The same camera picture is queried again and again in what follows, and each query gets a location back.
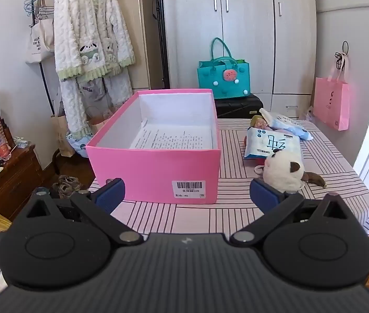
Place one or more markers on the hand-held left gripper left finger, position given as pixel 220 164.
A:
pixel 110 195

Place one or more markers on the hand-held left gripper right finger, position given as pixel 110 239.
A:
pixel 263 195

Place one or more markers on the white brown plush cat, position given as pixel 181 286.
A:
pixel 282 172

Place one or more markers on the pink cardboard box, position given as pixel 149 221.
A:
pixel 151 169

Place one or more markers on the floral pink cloth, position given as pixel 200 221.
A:
pixel 262 124

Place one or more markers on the light blue cotton tissue pack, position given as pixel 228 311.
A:
pixel 288 125

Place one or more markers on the brown shoe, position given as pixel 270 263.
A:
pixel 67 193
pixel 68 182

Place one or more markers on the blue patterned bag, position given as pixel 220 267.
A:
pixel 78 145

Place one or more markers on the striped pink tablecloth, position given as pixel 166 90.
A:
pixel 204 215

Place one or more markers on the printed paper sheet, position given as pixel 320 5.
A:
pixel 171 138

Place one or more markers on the black hard suitcase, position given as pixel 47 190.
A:
pixel 236 107

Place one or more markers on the wooden cabinet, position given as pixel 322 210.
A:
pixel 15 182

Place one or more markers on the white fleece pajama pants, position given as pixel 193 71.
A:
pixel 73 104

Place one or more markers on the small green packet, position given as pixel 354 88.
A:
pixel 21 142

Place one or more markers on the pink paper bag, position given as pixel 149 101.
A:
pixel 331 104

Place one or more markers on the teal felt tote bag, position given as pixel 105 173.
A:
pixel 223 84

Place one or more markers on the plastic bottle with orange label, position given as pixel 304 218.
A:
pixel 1 146

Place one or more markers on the black metal clothes rack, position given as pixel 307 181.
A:
pixel 46 84

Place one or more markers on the white canvas tote bag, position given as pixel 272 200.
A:
pixel 41 39

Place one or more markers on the light grey wardrobe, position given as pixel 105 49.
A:
pixel 246 22

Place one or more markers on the hanging knitted cardigan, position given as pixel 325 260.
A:
pixel 86 22

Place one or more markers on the black stand pole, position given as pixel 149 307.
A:
pixel 160 22

